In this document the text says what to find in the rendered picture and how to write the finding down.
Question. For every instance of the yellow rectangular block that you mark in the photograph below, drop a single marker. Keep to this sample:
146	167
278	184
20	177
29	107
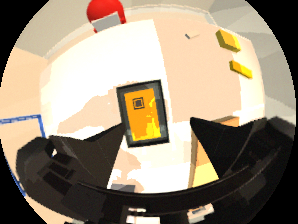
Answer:
228	41

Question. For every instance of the dark grey rectangular frame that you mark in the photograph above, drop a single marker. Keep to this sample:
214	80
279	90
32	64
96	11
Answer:
156	84

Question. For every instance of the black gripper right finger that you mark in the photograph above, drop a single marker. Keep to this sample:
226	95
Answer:
224	143

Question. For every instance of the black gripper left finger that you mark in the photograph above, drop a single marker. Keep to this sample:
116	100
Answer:
96	154

